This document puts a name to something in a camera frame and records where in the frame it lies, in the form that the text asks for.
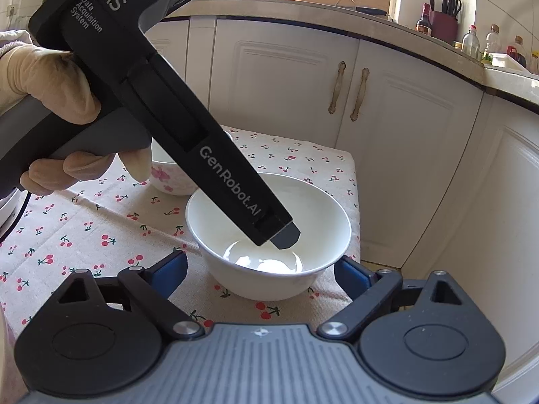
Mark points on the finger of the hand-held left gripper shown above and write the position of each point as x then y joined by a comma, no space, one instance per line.
287,235

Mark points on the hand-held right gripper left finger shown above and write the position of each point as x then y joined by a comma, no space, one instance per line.
172,269

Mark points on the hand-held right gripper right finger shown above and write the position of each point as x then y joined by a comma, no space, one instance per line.
351,275

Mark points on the white ceramic bowl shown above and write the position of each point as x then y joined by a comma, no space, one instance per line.
210,235

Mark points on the white bowl pink flowers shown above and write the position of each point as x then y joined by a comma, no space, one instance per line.
168,176

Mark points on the person's left hand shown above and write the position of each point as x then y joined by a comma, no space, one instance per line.
46,80

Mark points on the white cabinet door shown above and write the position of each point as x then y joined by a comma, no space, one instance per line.
421,155
170,46
497,240
278,105

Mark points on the cherry print tablecloth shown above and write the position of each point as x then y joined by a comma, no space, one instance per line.
105,227

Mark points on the beige kitchen countertop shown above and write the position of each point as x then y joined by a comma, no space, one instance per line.
294,8

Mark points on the dark sauce bottle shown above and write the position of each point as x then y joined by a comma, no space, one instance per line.
423,21

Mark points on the dark red knife holder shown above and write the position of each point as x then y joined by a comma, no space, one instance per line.
443,27

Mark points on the clear plastic bottle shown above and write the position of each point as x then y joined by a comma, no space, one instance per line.
492,44
470,44

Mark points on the white plastic container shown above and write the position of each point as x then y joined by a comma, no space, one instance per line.
505,59

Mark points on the black scissors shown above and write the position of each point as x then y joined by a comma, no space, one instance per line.
454,5

